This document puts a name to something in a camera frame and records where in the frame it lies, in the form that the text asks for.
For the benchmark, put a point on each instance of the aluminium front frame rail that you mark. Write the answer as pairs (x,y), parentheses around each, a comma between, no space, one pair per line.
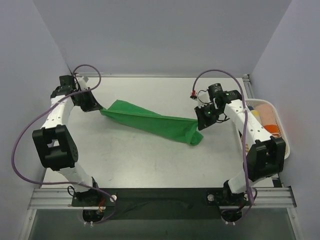
(60,199)

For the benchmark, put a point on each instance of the yellow cream towel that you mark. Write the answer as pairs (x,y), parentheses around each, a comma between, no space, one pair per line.
(256,114)

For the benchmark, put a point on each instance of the peach orange rolled towel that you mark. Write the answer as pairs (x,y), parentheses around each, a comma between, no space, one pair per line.
(268,119)

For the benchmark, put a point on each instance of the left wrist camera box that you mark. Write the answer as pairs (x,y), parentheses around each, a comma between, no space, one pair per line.
(82,79)

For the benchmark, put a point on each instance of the black base mat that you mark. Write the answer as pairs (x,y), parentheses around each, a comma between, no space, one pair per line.
(163,211)

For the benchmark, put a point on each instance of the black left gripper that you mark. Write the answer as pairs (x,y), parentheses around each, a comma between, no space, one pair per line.
(89,103)

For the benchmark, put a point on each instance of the green cloth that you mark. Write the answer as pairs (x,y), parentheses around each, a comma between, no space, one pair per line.
(178,129)

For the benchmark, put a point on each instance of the white perforated plastic basket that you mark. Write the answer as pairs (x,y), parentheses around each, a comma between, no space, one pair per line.
(254,102)

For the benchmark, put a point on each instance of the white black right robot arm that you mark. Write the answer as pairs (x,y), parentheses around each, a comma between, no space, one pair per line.
(236,110)

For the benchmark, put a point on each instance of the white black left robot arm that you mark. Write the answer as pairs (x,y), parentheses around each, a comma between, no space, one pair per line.
(54,144)

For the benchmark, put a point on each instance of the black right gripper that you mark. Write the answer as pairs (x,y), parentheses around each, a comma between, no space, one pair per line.
(203,121)

